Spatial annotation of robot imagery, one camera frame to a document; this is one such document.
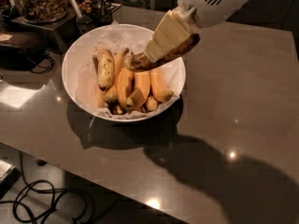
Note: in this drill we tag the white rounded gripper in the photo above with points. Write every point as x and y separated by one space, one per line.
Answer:
209 4

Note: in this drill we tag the brown overripe banana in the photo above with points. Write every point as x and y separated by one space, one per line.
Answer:
140 62

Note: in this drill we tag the spotted yellow banana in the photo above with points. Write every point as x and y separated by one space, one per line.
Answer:
105 67

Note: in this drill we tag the small banana bottom right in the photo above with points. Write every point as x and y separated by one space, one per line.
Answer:
151 103

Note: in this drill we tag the white bowl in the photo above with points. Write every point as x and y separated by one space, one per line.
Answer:
115 108

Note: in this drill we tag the slim yellow banana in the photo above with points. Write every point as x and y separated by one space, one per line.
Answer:
112 94

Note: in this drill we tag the white paper liner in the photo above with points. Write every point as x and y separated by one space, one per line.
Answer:
115 37

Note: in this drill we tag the metal scoop with tag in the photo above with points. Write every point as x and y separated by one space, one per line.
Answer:
81 18

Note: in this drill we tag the dark tray stand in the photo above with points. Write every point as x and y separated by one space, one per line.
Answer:
59 35

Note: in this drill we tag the glass jar of nuts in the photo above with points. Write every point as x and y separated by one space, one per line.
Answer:
42 11

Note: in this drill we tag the black device on counter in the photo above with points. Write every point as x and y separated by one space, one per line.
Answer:
21 51

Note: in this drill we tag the box on floor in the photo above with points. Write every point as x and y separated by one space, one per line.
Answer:
9 175

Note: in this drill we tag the black wire cup holder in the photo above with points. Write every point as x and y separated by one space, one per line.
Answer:
102 12

